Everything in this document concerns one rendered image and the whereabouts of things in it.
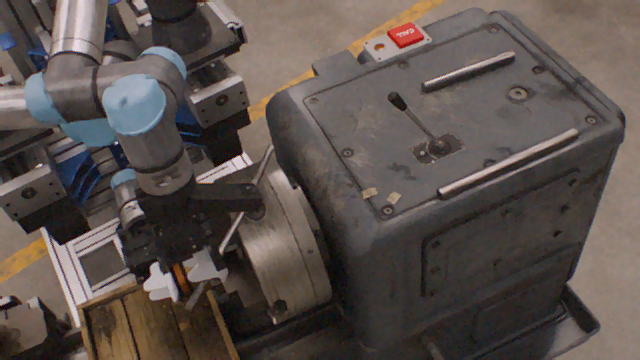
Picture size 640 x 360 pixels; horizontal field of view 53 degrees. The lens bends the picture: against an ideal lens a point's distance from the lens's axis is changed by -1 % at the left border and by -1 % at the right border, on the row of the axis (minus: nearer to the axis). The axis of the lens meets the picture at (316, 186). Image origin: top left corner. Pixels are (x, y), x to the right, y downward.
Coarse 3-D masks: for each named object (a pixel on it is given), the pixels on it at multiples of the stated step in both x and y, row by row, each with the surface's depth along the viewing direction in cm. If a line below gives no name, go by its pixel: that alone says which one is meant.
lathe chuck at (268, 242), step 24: (264, 192) 120; (264, 216) 118; (240, 240) 118; (264, 240) 116; (288, 240) 117; (264, 264) 116; (288, 264) 117; (264, 288) 117; (288, 288) 119; (312, 288) 121; (288, 312) 124
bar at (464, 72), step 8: (496, 56) 130; (504, 56) 130; (512, 56) 130; (472, 64) 129; (480, 64) 129; (488, 64) 129; (496, 64) 130; (448, 72) 129; (456, 72) 128; (464, 72) 129; (472, 72) 129; (480, 72) 130; (432, 80) 128; (440, 80) 128; (448, 80) 128; (456, 80) 129; (424, 88) 128; (432, 88) 128
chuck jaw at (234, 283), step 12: (240, 264) 127; (228, 276) 125; (240, 276) 125; (252, 276) 125; (216, 288) 125; (228, 288) 124; (240, 288) 123; (252, 288) 123; (252, 300) 121; (264, 300) 121; (252, 312) 122
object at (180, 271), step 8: (176, 264) 127; (176, 272) 126; (184, 272) 126; (176, 280) 125; (184, 280) 125; (208, 280) 126; (184, 288) 126; (192, 288) 127; (208, 288) 128; (184, 296) 127
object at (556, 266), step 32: (576, 256) 153; (512, 288) 148; (544, 288) 155; (448, 320) 145; (480, 320) 151; (512, 320) 160; (544, 320) 169; (384, 352) 143; (416, 352) 151; (448, 352) 159; (480, 352) 166
